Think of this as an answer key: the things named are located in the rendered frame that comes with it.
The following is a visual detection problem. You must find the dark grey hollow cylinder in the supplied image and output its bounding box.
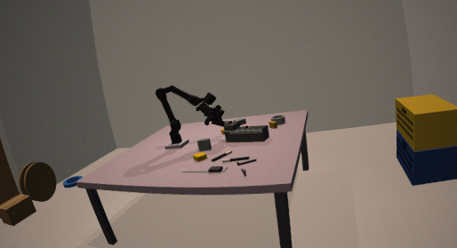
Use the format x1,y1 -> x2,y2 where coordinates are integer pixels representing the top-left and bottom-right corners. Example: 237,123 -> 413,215
270,115 -> 285,125

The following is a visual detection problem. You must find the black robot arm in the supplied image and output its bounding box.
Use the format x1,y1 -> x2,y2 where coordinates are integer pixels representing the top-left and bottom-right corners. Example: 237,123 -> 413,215
156,85 -> 221,144

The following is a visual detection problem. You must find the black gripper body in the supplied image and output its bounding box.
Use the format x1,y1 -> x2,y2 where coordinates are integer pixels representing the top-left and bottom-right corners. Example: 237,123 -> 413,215
204,107 -> 225,125

